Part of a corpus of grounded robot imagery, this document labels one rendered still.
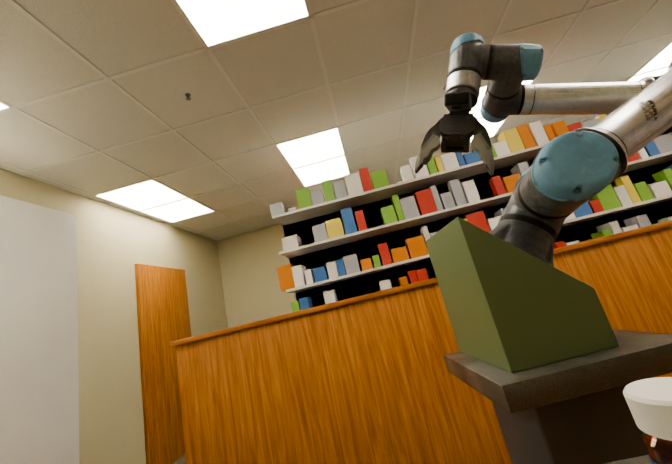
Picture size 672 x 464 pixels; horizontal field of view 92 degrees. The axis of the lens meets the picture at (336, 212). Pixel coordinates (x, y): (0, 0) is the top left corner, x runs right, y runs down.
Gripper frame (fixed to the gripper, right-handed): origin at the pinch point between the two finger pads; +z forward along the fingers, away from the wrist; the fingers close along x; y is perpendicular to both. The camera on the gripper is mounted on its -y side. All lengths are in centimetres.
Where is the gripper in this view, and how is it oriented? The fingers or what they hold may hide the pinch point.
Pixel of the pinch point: (451, 173)
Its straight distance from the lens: 71.6
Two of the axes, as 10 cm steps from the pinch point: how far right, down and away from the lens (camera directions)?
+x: -9.1, -0.8, 4.0
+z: -2.0, 9.4, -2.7
